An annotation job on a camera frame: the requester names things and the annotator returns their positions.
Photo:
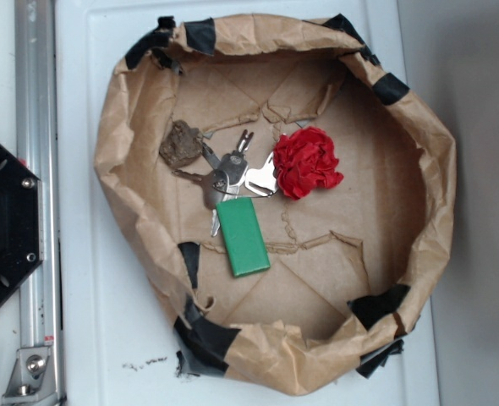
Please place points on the white tray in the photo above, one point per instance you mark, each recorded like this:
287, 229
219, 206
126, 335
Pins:
119, 347

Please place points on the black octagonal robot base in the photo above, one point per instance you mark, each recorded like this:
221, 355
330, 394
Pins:
20, 223

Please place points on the crumpled red paper ball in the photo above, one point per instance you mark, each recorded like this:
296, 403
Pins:
304, 161

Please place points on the aluminium extrusion rail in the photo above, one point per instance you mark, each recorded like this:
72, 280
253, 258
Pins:
38, 375

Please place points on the bunch of silver keys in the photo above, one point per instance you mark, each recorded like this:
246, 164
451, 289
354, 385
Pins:
228, 174

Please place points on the green rectangular block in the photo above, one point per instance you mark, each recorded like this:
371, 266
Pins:
242, 237

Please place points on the brown rock chunk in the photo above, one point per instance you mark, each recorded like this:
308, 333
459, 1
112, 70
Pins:
182, 145

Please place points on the brown paper bag tray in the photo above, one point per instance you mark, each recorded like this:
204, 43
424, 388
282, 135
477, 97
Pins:
351, 267

